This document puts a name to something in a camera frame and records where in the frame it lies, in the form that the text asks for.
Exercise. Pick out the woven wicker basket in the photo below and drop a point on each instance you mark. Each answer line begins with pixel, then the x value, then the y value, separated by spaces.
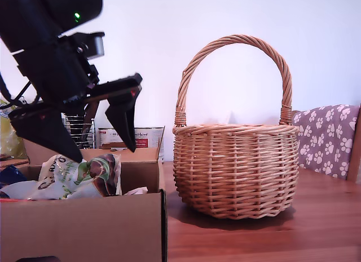
pixel 234 174

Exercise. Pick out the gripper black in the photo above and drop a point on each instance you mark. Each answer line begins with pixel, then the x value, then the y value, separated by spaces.
pixel 53 73

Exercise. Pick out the white paper leaflet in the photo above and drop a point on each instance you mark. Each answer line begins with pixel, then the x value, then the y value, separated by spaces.
pixel 136 191

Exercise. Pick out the yellow green plastic bag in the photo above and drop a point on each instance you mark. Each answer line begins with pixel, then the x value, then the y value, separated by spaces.
pixel 8 138

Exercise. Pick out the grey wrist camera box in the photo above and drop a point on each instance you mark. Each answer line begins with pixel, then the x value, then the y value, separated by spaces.
pixel 97 46

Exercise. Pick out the white green Galaxy bag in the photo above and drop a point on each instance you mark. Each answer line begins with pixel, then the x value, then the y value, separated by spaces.
pixel 70 183

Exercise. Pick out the purple paw print cloth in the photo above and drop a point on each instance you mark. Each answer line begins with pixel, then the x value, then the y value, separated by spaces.
pixel 324 138

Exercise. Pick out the small cork coaster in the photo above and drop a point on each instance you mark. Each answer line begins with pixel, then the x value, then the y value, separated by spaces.
pixel 3 155

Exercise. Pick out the large cork trivet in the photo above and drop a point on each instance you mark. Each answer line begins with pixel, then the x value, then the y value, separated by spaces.
pixel 15 162

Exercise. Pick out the brown cardboard box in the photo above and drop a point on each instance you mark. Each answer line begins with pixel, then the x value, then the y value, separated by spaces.
pixel 84 231

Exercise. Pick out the tin can red label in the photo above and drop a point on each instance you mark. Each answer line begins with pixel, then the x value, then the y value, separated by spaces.
pixel 149 136

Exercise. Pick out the blue candy bag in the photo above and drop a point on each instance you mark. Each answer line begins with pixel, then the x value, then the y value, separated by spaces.
pixel 11 174

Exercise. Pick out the tin can white label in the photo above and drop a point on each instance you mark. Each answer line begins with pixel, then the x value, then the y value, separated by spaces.
pixel 108 136

